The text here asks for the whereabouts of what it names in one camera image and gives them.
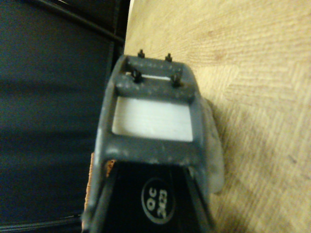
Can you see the grey plush toy mouse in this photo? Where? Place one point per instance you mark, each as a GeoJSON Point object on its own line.
{"type": "Point", "coordinates": [212, 155]}

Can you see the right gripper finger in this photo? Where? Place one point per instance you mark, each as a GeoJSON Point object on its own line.
{"type": "Point", "coordinates": [150, 150]}

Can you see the brown wicker basket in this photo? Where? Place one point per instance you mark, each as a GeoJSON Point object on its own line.
{"type": "Point", "coordinates": [109, 167]}

